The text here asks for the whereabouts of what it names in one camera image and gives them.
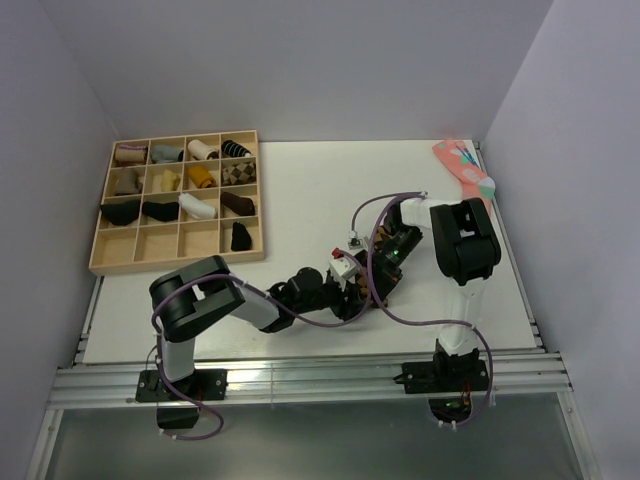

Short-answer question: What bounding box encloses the aluminium rail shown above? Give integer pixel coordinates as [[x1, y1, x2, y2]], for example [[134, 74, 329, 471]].
[[46, 350, 573, 410]]

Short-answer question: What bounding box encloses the pale yellow rolled sock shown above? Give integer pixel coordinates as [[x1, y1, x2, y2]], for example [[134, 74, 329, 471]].
[[160, 169, 181, 193]]

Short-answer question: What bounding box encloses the brown argyle sock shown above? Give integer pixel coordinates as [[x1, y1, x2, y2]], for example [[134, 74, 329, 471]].
[[347, 226, 402, 308]]

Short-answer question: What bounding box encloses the black sock far left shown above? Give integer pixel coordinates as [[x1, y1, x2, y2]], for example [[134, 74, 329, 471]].
[[100, 200, 140, 227]]

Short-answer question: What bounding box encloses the white rolled sock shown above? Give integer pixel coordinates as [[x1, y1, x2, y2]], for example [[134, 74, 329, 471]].
[[178, 193, 218, 220], [187, 139, 219, 160]]

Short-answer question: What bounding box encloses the white rolled sock top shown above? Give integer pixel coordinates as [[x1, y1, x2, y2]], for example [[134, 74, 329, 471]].
[[187, 139, 219, 160]]

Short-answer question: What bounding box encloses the taupe rolled sock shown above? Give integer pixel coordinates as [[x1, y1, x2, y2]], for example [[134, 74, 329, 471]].
[[113, 168, 143, 196]]

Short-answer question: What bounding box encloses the black white striped sock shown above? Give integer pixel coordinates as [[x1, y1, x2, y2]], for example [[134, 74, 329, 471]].
[[221, 139, 253, 158]]

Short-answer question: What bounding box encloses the pink patterned sock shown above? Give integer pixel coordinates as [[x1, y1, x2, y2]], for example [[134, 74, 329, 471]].
[[432, 139, 496, 213]]

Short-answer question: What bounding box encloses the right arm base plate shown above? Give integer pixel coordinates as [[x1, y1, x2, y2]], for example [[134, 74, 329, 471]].
[[393, 360, 489, 424]]

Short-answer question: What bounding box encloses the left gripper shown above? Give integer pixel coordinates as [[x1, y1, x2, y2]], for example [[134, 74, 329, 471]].
[[293, 274, 370, 322]]

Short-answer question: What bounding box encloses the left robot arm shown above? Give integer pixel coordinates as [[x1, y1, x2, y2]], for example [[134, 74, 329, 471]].
[[149, 255, 369, 399]]

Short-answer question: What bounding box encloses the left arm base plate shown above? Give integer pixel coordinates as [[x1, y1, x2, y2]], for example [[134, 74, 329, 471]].
[[135, 369, 227, 431]]

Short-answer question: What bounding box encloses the brown checkered rolled sock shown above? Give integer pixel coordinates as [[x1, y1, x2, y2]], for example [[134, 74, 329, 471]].
[[221, 160, 257, 187]]

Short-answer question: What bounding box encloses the white rolled sock lower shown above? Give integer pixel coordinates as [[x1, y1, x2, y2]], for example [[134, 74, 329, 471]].
[[178, 193, 218, 220]]

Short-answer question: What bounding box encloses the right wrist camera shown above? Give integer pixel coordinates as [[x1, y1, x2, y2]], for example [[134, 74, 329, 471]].
[[347, 230, 369, 251]]

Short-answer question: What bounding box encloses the beige purple-trim rolled sock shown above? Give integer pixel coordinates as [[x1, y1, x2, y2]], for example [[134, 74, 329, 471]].
[[114, 144, 148, 166]]

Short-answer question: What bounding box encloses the mustard rolled sock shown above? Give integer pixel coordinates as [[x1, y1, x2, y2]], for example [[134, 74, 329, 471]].
[[187, 165, 217, 189]]

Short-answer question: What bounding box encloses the wooden compartment tray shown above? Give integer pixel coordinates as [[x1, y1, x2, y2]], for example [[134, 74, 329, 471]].
[[89, 130, 265, 275]]

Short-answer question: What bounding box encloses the dark brown rolled sock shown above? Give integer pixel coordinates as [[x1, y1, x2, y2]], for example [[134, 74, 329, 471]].
[[220, 192, 255, 216]]

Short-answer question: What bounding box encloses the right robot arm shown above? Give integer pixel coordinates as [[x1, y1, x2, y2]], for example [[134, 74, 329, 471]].
[[366, 193, 502, 394]]

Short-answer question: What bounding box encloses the black rolled sock bottom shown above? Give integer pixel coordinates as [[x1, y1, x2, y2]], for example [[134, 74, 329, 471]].
[[230, 222, 253, 252]]

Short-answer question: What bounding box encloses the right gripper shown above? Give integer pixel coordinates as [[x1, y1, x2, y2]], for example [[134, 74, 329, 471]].
[[363, 227, 424, 305]]

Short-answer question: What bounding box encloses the grey rolled sock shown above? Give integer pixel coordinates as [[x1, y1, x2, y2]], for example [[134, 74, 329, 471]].
[[150, 144, 184, 164]]

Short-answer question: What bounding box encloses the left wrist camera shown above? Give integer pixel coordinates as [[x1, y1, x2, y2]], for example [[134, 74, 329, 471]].
[[329, 247, 366, 289]]

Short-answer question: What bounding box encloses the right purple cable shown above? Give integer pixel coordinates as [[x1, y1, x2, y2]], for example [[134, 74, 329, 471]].
[[349, 189, 497, 427]]

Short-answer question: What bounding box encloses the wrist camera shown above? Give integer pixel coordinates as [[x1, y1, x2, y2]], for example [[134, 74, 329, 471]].
[[329, 247, 366, 289], [347, 230, 369, 251]]

